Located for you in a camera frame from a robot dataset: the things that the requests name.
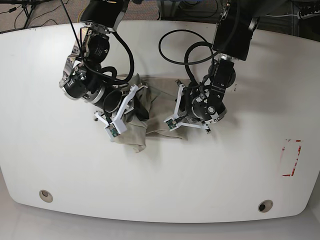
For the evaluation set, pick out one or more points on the beige t-shirt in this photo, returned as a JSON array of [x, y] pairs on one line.
[[159, 99]]

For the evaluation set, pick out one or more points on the white power strip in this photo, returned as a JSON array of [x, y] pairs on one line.
[[309, 11]]

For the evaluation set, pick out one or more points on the red tape marking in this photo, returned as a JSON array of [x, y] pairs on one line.
[[289, 157]]

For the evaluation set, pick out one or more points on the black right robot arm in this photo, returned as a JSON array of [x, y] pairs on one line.
[[85, 78]]

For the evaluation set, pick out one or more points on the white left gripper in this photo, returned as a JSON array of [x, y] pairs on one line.
[[183, 115]]

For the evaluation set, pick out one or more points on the right table grommet hole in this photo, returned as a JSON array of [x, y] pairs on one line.
[[265, 206]]

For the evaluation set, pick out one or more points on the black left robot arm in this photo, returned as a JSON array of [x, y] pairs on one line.
[[200, 103]]

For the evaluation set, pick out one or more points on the left table grommet hole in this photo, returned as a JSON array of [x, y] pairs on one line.
[[46, 196]]

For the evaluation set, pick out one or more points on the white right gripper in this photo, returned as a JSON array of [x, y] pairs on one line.
[[119, 103]]

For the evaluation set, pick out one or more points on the table grommet hole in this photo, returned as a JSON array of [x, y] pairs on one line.
[[46, 196], [265, 206]]

